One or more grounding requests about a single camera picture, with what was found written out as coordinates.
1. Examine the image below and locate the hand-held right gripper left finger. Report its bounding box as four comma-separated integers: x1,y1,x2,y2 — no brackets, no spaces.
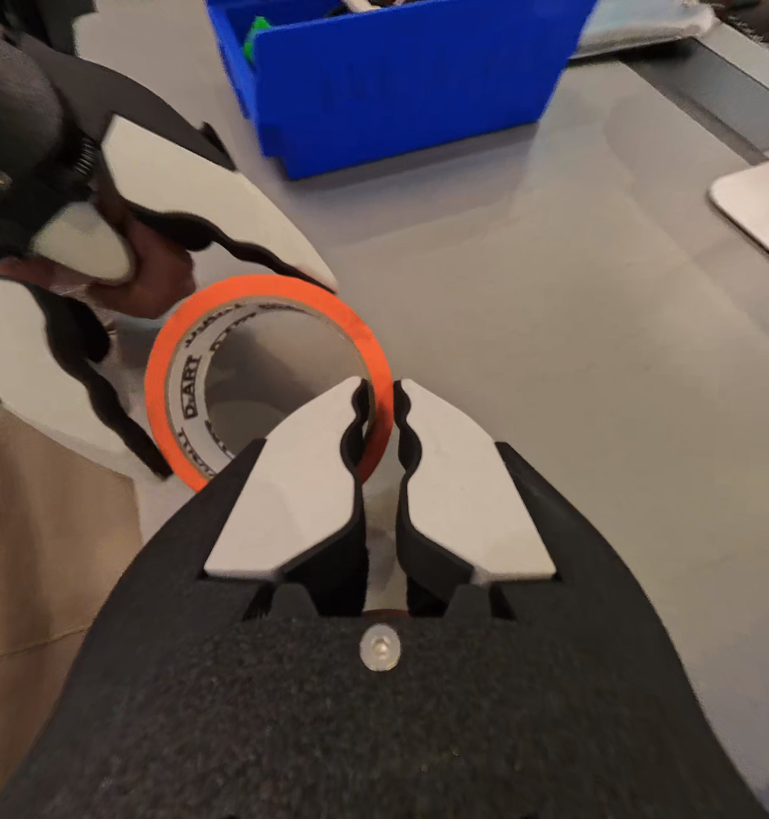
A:
203,376,369,618

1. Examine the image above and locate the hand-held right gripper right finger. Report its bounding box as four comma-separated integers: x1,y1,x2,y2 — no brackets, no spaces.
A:
393,378,559,618

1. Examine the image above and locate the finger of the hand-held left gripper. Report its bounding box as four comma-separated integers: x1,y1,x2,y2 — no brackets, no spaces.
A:
31,115,342,296
0,267,175,482

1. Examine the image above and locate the orange tape roll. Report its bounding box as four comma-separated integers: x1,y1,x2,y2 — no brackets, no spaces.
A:
144,274,395,494

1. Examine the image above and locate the blue plastic bin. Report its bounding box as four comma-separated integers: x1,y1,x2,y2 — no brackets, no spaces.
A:
205,0,598,181

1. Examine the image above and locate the person's left hand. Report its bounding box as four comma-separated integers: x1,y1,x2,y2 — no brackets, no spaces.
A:
64,192,198,321

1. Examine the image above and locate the bright green plastic piece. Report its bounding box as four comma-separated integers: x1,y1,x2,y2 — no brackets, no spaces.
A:
244,16,274,60

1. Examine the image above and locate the grey pouch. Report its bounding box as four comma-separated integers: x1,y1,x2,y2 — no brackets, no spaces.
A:
569,0,721,61

